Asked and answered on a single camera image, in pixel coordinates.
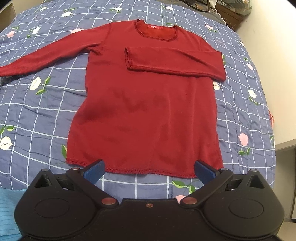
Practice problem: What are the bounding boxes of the blue plaid floral quilt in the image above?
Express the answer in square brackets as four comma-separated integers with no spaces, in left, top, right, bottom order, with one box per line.
[1,1,276,190]

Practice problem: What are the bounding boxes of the brown wooden nightstand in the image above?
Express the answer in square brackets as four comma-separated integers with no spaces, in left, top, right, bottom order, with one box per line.
[215,0,252,31]

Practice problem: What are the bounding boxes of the blue striped cloth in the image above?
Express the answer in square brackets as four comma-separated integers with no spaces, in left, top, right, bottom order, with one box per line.
[0,188,26,241]

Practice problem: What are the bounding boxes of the red long-sleeve sweater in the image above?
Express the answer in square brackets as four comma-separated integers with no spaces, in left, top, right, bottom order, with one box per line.
[1,20,226,178]

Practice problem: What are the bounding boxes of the white bedside cabinet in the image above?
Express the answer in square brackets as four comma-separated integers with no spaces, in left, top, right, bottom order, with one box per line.
[274,147,295,221]

